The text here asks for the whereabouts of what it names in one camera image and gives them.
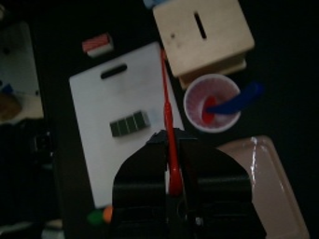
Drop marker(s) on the green toy sushi roll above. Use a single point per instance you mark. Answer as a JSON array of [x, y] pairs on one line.
[[130, 123]]

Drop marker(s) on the red plastic cup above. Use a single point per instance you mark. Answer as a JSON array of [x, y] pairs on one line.
[[195, 118]]

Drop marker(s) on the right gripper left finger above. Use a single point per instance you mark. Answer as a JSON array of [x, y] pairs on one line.
[[141, 193]]

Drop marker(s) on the red plastic toy knife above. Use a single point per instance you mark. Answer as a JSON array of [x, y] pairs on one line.
[[169, 118]]

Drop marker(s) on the pink plastic tray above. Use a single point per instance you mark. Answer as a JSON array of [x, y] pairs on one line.
[[278, 193]]

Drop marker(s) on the toy salmon nigiri sushi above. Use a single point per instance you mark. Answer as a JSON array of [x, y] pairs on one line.
[[98, 45]]

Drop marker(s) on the brown round object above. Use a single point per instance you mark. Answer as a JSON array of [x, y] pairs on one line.
[[7, 107]]

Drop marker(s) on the blue plastic utensil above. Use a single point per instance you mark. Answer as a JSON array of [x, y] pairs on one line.
[[239, 99]]

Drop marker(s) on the white plastic cutting board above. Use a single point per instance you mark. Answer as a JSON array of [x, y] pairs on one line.
[[109, 102]]

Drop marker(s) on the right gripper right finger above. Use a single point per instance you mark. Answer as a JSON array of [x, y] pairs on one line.
[[221, 193]]

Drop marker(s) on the wooden box with red drawer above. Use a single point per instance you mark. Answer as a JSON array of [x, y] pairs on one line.
[[203, 46]]

